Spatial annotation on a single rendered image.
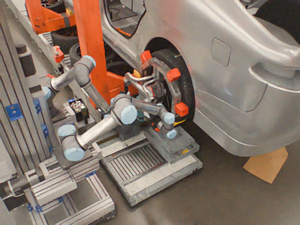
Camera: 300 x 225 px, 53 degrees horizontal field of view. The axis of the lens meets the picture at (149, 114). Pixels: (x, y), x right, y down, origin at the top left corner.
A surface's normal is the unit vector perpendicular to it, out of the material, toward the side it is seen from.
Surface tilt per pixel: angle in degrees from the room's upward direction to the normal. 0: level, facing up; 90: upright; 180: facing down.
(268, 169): 2
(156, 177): 0
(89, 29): 90
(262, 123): 90
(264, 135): 98
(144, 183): 0
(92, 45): 90
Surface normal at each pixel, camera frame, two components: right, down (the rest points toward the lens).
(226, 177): 0.00, -0.76
